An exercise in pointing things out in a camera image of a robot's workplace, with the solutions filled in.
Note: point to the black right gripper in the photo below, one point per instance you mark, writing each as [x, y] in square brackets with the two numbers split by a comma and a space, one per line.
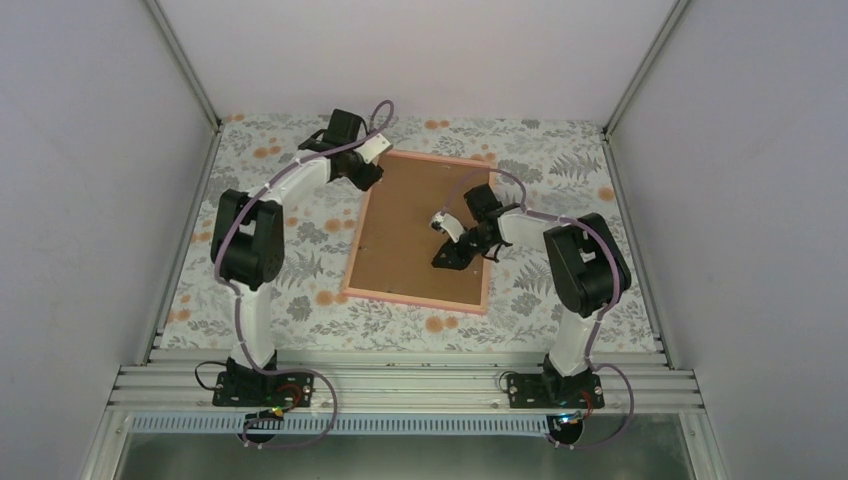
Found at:
[459, 260]

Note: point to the brown cardboard backing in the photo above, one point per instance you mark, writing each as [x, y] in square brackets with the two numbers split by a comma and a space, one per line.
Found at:
[411, 232]

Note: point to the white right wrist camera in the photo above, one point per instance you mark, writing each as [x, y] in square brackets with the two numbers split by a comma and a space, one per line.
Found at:
[448, 224]

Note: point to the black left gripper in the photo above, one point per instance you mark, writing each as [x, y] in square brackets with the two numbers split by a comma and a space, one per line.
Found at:
[373, 175]

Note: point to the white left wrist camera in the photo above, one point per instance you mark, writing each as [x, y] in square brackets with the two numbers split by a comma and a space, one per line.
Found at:
[371, 149]

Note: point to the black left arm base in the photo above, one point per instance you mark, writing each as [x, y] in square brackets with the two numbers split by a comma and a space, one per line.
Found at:
[247, 388]

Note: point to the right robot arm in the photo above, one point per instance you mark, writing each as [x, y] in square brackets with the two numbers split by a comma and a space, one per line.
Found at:
[589, 272]

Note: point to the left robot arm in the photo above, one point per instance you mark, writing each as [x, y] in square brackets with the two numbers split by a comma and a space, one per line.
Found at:
[248, 246]

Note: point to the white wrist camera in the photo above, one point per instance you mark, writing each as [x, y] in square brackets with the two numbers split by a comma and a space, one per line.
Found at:
[371, 149]
[448, 224]

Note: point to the aluminium rail platform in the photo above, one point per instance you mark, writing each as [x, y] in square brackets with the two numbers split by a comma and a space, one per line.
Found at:
[463, 390]

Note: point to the grey slotted cable duct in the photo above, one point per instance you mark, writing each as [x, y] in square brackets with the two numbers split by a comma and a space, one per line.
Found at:
[397, 424]

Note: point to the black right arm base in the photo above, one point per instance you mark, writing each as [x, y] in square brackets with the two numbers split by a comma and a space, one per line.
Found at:
[549, 390]

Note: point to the floral patterned table cloth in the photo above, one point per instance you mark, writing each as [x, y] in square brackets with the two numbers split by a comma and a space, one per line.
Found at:
[558, 166]

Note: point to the pink wooden picture frame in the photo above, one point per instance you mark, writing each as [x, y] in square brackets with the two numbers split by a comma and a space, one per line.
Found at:
[411, 301]

